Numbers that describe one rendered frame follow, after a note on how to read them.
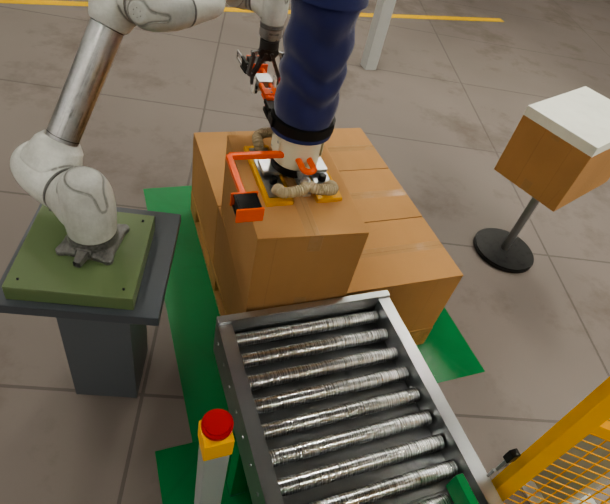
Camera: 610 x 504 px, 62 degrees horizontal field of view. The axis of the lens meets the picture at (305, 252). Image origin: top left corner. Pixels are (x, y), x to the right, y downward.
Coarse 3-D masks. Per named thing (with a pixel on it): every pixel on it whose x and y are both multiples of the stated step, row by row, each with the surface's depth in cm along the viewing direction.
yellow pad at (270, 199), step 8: (248, 160) 193; (256, 160) 191; (256, 168) 189; (256, 176) 186; (264, 176) 185; (272, 176) 182; (280, 176) 188; (264, 184) 182; (272, 184) 182; (264, 192) 180; (264, 200) 179; (272, 200) 178; (280, 200) 178; (288, 200) 179
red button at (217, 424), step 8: (208, 416) 111; (216, 416) 111; (224, 416) 111; (208, 424) 109; (216, 424) 110; (224, 424) 110; (232, 424) 111; (208, 432) 108; (216, 432) 108; (224, 432) 109; (216, 440) 109
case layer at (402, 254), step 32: (352, 128) 303; (224, 160) 258; (352, 160) 279; (192, 192) 296; (352, 192) 259; (384, 192) 264; (224, 224) 226; (384, 224) 246; (416, 224) 250; (224, 256) 232; (384, 256) 230; (416, 256) 234; (448, 256) 238; (224, 288) 240; (352, 288) 213; (384, 288) 217; (416, 288) 226; (448, 288) 235; (416, 320) 248
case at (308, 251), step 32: (224, 192) 220; (256, 224) 170; (288, 224) 173; (320, 224) 176; (352, 224) 179; (256, 256) 171; (288, 256) 175; (320, 256) 180; (352, 256) 185; (256, 288) 184; (288, 288) 188; (320, 288) 194
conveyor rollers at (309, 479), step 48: (240, 336) 185; (288, 336) 192; (384, 336) 198; (336, 384) 179; (384, 384) 185; (288, 432) 165; (384, 432) 170; (288, 480) 153; (336, 480) 158; (384, 480) 159; (432, 480) 162
